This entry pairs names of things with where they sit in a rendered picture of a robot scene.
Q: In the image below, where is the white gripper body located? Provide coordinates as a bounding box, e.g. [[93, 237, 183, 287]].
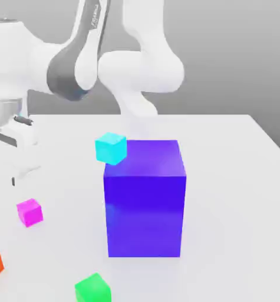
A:
[[0, 126, 41, 180]]

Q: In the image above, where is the small magenta cube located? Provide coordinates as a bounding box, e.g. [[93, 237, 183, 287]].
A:
[[16, 198, 44, 228]]

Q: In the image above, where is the small cyan cube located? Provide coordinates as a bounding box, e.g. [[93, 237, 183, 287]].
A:
[[94, 132, 128, 166]]

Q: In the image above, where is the small green cube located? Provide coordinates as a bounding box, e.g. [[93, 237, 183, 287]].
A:
[[74, 272, 112, 302]]

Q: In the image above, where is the large purple box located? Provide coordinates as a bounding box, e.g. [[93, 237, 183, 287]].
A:
[[103, 139, 187, 258]]

